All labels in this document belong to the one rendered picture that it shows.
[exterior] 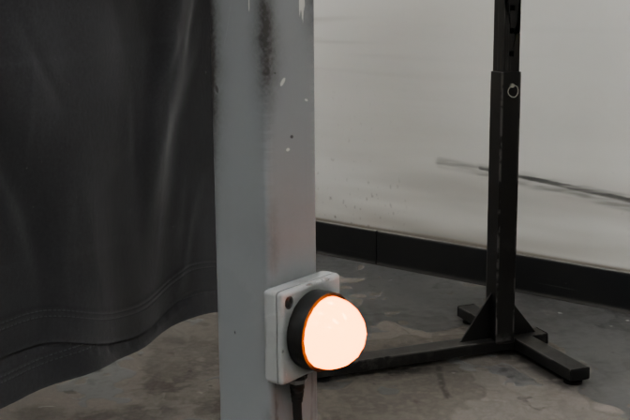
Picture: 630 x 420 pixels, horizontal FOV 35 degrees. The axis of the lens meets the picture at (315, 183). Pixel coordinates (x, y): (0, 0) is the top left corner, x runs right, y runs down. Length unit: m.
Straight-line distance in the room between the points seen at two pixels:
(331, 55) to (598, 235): 1.01
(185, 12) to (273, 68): 0.36
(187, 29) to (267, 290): 0.39
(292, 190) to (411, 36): 2.51
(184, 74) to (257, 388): 0.39
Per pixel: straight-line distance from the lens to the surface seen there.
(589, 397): 2.23
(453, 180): 2.99
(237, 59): 0.52
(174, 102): 0.86
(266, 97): 0.51
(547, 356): 2.32
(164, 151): 0.86
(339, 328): 0.51
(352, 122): 3.17
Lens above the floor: 0.82
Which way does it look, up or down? 10 degrees down
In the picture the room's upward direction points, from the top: straight up
